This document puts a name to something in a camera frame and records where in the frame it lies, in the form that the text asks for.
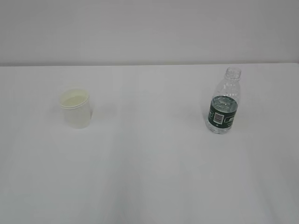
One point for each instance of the clear green-label water bottle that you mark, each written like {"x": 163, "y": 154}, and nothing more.
{"x": 224, "y": 102}

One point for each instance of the white paper cup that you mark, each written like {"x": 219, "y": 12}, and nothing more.
{"x": 76, "y": 108}

